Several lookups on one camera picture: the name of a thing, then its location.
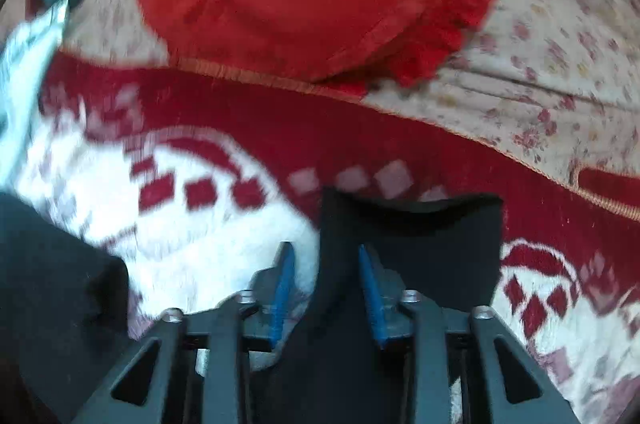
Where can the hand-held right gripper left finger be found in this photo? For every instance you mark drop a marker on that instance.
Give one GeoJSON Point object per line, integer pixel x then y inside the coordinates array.
{"type": "Point", "coordinates": [284, 284]}

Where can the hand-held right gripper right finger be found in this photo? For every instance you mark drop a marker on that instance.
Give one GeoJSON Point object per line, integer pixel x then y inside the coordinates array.
{"type": "Point", "coordinates": [371, 289]}

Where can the black pants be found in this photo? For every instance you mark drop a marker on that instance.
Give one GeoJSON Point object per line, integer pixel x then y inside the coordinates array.
{"type": "Point", "coordinates": [425, 244]}

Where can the red and white patterned blanket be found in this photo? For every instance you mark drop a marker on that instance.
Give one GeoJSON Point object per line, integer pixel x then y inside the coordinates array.
{"type": "Point", "coordinates": [210, 139]}

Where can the floral bed sheet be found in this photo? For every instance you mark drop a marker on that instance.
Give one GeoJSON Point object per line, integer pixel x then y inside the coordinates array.
{"type": "Point", "coordinates": [550, 34]}

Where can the white patterned cloth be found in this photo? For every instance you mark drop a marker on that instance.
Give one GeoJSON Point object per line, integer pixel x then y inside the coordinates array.
{"type": "Point", "coordinates": [25, 69]}

